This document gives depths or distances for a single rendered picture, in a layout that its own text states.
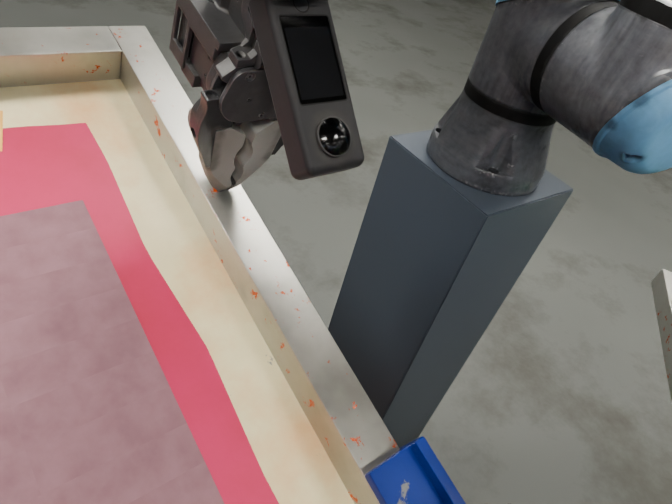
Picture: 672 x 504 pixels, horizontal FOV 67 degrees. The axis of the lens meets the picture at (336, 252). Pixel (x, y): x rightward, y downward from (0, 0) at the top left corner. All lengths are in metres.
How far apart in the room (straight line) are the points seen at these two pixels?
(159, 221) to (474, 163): 0.36
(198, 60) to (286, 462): 0.30
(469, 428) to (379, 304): 1.22
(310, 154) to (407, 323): 0.47
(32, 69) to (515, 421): 1.85
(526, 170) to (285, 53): 0.39
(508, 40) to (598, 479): 1.73
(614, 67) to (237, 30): 0.32
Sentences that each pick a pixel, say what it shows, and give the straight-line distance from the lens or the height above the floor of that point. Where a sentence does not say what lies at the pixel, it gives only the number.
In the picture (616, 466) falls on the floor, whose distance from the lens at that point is 2.20.
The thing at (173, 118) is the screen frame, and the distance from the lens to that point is 0.51.
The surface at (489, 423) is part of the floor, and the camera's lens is 2.00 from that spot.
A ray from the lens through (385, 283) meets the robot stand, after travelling 0.75.
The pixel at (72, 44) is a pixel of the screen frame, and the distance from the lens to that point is 0.57.
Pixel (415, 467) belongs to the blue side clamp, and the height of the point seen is 1.16.
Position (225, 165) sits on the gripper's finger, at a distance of 0.42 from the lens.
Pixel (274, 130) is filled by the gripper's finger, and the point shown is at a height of 1.30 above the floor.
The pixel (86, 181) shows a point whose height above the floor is 1.21.
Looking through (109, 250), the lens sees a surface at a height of 1.19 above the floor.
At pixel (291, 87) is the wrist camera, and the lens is 0.32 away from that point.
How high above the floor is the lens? 1.49
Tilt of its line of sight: 39 degrees down
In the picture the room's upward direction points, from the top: 16 degrees clockwise
